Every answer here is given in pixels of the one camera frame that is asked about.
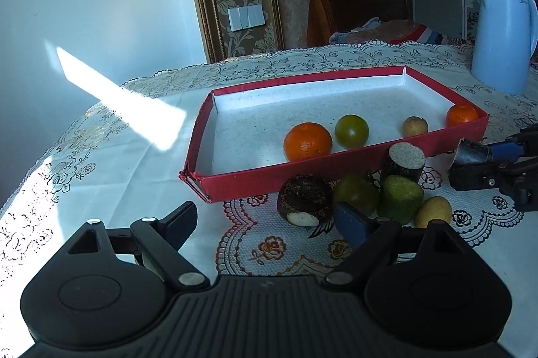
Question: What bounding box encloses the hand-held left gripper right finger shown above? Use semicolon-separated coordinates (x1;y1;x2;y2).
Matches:
321;202;478;292

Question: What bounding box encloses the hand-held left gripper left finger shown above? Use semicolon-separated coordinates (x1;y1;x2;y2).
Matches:
63;202;211;292

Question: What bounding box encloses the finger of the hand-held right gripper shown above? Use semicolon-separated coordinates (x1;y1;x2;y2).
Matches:
448;157;538;211
483;127;538;164

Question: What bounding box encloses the green tomato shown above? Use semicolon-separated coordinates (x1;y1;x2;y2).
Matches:
335;115;370;147
333;175;381;216

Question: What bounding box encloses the green cucumber piece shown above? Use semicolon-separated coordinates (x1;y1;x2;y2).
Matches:
378;175;425;225

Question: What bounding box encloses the small orange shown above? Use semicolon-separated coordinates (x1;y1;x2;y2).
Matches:
446;105;480;128

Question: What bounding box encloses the small yellow fruit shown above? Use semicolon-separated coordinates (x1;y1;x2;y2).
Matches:
415;196;453;229
402;116;429;138

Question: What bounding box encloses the large orange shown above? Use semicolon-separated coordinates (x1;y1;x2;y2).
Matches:
283;122;333;162

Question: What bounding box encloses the red shallow cardboard tray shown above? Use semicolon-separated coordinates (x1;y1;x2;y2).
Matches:
179;65;491;203

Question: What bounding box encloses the red-edged lace doily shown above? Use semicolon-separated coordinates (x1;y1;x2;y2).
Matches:
216;165;527;280

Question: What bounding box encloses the light blue kettle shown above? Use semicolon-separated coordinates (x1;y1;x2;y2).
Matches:
471;0;538;95

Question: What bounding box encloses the striped bedding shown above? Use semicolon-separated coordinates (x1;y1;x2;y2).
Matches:
329;18;476;48

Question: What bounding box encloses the wooden chair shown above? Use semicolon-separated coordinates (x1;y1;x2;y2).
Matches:
295;0;413;48

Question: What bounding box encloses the white wall switch panel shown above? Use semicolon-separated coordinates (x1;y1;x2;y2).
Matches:
228;5;267;32

